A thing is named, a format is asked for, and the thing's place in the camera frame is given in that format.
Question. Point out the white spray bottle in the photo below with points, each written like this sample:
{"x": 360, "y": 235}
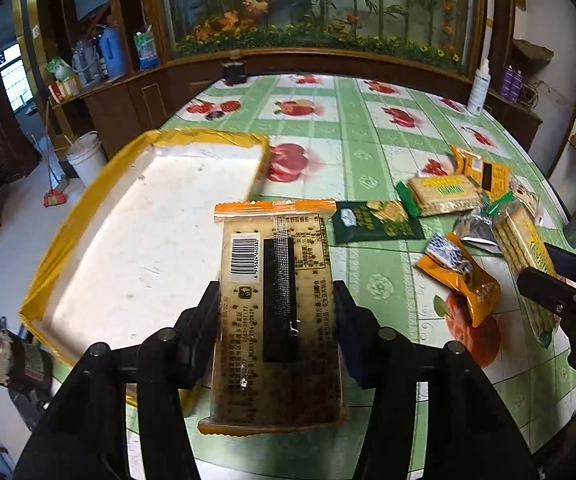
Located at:
{"x": 479, "y": 89}

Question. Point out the blue water jug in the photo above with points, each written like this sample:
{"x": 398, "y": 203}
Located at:
{"x": 112, "y": 53}

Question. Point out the orange flat snack pack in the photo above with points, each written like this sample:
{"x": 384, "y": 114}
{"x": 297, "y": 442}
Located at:
{"x": 492, "y": 177}

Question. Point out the red broom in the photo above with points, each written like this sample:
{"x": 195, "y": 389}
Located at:
{"x": 55, "y": 195}

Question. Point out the dark green snack packet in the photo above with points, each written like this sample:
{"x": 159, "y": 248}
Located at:
{"x": 373, "y": 221}

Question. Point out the silver foil snack bag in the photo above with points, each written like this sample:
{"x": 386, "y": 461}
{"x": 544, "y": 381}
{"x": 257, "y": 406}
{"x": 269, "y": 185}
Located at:
{"x": 475, "y": 229}

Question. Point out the purple bottles pair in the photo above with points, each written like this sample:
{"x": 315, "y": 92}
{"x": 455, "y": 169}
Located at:
{"x": 511, "y": 84}

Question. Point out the green wrapped cracker pack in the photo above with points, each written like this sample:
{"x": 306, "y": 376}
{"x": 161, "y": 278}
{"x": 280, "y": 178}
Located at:
{"x": 432, "y": 196}

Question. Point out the white plastic bucket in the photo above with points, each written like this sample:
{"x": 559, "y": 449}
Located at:
{"x": 87, "y": 157}

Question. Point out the long clear cracker pack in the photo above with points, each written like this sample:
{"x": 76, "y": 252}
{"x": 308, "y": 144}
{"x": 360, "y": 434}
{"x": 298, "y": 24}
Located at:
{"x": 522, "y": 247}

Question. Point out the small black box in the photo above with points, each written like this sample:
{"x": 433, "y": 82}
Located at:
{"x": 234, "y": 73}

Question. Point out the green fruit pattern tablecloth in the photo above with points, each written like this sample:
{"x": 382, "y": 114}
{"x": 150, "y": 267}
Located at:
{"x": 356, "y": 139}

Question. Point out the white foam tray yellow tape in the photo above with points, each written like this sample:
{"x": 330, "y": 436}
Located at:
{"x": 140, "y": 245}

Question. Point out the small orange snack bag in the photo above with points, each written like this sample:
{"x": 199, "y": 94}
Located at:
{"x": 447, "y": 261}

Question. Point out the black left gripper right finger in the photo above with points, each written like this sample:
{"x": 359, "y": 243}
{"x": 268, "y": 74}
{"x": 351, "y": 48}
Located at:
{"x": 470, "y": 432}

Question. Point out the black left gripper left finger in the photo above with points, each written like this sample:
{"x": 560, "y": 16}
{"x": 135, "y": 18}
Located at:
{"x": 83, "y": 435}

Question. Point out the orange cracker pack with barcode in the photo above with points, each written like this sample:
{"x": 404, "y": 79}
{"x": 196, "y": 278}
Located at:
{"x": 276, "y": 363}

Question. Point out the wooden cabinet with flower glass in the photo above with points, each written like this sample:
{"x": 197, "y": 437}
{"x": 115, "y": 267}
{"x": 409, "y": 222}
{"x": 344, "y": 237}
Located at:
{"x": 174, "y": 49}

